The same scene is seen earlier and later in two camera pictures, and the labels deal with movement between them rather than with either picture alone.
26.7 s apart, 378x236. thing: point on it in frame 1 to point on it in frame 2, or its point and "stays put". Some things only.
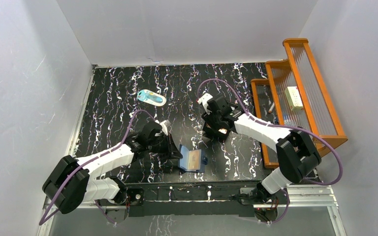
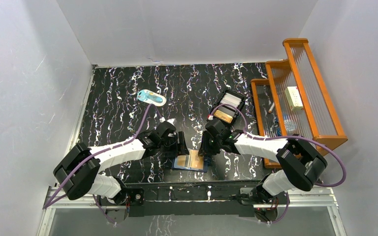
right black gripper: (208, 117) to (204, 149)
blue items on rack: (287, 120) stays put
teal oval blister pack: (149, 97) stays put
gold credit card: (194, 160) stays put
